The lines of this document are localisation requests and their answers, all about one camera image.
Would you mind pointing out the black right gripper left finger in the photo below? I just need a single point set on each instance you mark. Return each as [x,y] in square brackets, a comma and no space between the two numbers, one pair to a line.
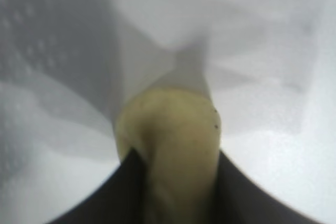
[115,200]

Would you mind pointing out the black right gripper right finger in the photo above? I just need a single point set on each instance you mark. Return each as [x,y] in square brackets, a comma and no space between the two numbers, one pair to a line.
[241,203]

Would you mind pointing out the pale yellow round pastry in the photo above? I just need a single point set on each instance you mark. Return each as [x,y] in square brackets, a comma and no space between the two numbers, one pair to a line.
[173,142]

